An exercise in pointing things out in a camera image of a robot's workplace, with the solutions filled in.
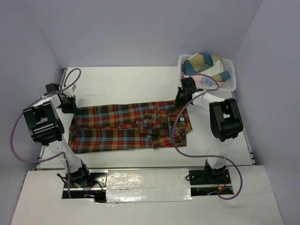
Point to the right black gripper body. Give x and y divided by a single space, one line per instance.
180 99

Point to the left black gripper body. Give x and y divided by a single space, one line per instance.
67 107

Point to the red brown plaid shirt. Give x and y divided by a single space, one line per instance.
127 127

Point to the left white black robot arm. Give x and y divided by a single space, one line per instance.
45 127

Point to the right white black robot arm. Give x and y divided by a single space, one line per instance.
225 125

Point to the blue beige checked cloth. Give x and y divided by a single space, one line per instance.
205 63

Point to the white plastic basket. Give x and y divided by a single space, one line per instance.
229 85

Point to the silver foil cover plate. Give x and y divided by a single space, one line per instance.
148 185

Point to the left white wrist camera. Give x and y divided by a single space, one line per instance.
70 91

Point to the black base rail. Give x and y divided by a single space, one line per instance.
202 182

